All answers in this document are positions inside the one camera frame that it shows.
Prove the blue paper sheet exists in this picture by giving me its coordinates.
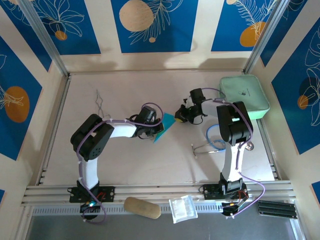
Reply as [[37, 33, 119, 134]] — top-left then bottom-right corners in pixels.
[[152, 112, 177, 144]]

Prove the mint green zip case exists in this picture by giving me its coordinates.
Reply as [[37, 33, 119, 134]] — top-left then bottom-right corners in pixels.
[[218, 74, 271, 121]]

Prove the white plastic pouch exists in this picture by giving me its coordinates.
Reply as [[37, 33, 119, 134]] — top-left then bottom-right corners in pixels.
[[168, 194, 198, 224]]

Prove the small black circuit board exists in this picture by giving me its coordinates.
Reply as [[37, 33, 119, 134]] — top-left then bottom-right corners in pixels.
[[221, 201, 247, 218], [79, 201, 101, 221]]

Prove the black ribbed block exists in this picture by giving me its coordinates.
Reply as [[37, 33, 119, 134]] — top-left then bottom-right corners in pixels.
[[257, 199, 298, 220]]

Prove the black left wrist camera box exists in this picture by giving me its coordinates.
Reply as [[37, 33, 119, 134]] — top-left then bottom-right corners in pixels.
[[137, 106, 157, 124]]

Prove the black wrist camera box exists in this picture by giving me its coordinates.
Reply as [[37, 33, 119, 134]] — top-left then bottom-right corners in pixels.
[[137, 106, 157, 124], [189, 88, 207, 104]]

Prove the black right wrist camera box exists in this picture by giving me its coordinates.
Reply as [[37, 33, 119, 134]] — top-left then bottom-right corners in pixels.
[[189, 88, 207, 104]]

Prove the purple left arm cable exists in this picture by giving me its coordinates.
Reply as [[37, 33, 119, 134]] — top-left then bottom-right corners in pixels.
[[76, 101, 165, 224]]

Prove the thin wire on table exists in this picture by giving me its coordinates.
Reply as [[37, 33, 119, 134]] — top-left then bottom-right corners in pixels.
[[93, 88, 112, 118]]

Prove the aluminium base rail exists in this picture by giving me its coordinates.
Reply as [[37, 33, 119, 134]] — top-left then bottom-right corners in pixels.
[[21, 181, 297, 207]]

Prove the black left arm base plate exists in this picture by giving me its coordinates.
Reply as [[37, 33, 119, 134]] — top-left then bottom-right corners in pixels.
[[69, 186, 116, 203]]

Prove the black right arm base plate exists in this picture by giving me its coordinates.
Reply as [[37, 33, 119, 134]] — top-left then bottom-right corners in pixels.
[[202, 183, 250, 201]]

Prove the aluminium table side rail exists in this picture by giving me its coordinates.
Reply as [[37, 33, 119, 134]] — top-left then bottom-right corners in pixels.
[[257, 119, 278, 181], [37, 73, 72, 187]]

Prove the aluminium frame post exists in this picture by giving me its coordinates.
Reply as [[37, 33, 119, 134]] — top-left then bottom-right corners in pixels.
[[243, 0, 292, 73], [18, 0, 70, 77]]

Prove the grey slotted cable duct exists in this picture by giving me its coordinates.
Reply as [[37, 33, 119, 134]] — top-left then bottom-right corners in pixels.
[[32, 203, 258, 216]]

